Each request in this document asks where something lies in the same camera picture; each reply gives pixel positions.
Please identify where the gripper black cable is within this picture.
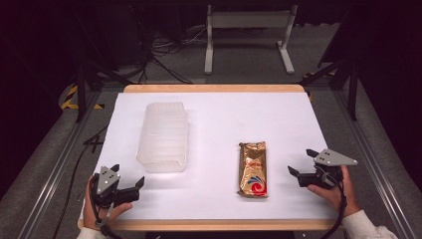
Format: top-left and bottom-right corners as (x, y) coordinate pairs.
(88, 173), (124, 239)
(326, 172), (348, 239)

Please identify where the bundle of black floor cables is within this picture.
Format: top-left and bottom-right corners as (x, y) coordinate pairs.
(128, 4), (208, 85)

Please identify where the white table sheet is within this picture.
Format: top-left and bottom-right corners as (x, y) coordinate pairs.
(81, 92), (339, 221)

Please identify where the aluminium floor rail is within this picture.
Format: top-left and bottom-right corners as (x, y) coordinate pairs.
(15, 89), (105, 239)
(331, 89), (420, 239)

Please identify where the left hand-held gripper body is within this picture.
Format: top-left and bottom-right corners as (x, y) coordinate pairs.
(90, 165), (140, 209)

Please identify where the yellow black hazard tape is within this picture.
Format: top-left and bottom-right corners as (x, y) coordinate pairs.
(59, 84), (106, 111)

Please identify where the white metal stand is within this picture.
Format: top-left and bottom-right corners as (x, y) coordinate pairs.
(203, 3), (299, 76)

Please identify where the person's right hand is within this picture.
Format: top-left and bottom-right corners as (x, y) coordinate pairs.
(306, 164), (361, 218)

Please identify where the translucent plastic container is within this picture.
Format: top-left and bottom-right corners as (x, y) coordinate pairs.
(134, 101), (189, 173)

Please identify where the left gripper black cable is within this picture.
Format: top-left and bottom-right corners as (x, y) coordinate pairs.
(88, 173), (124, 239)

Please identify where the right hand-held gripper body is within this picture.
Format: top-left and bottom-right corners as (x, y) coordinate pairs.
(298, 148), (359, 191)

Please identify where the long black floor cable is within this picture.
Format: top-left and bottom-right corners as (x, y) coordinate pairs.
(51, 124), (110, 239)

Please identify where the gold snack packet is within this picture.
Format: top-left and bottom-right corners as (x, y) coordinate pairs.
(236, 140), (270, 199)

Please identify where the black tripod stand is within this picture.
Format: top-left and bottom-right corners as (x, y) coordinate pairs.
(70, 9), (134, 123)
(298, 6), (362, 121)

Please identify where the person's left hand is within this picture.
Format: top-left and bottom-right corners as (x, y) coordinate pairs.
(82, 174), (133, 231)

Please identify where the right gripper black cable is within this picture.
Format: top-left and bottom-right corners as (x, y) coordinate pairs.
(326, 172), (348, 239)

